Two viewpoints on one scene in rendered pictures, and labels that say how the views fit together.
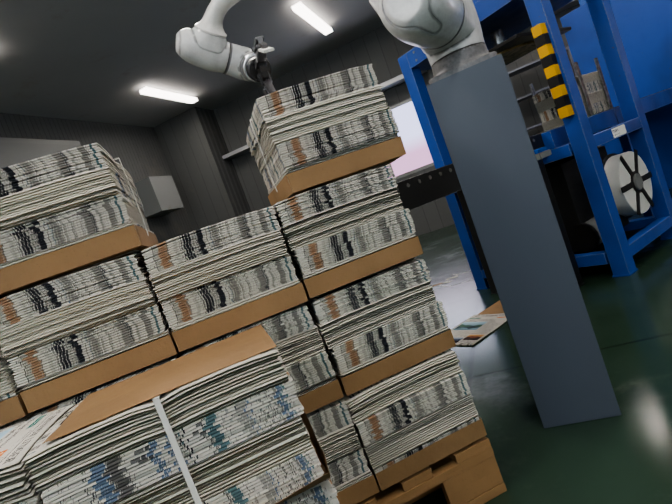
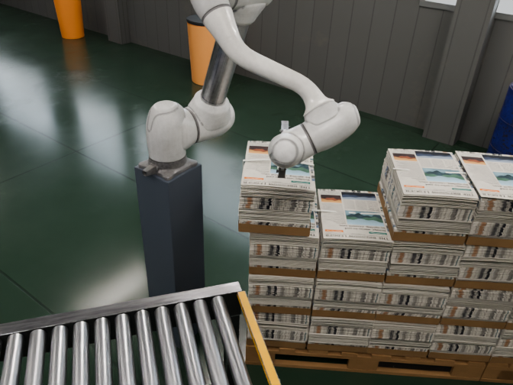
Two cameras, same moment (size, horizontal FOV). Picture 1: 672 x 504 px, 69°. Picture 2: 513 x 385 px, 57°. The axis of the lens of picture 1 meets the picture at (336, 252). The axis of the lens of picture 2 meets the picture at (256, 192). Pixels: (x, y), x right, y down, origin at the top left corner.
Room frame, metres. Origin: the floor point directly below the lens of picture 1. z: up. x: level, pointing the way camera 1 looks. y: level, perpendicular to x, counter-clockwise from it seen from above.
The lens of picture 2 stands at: (2.94, 0.32, 2.01)
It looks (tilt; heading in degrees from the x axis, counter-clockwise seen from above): 33 degrees down; 195
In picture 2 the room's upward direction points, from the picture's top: 3 degrees clockwise
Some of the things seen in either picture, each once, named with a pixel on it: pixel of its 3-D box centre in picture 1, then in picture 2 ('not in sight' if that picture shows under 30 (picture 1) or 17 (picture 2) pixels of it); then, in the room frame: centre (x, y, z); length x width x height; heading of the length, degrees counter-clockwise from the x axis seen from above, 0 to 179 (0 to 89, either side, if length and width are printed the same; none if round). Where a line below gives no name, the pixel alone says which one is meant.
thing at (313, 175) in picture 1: (339, 169); not in sight; (1.18, -0.08, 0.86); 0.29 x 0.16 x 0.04; 103
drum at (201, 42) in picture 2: not in sight; (207, 50); (-2.21, -1.77, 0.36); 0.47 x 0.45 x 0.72; 70
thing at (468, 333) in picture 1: (473, 328); not in sight; (2.36, -0.51, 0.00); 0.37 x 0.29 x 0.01; 124
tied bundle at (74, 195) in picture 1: (72, 224); (422, 194); (1.13, 0.54, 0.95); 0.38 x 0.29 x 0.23; 14
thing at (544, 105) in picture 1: (572, 101); not in sight; (3.21, -1.80, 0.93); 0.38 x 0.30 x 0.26; 124
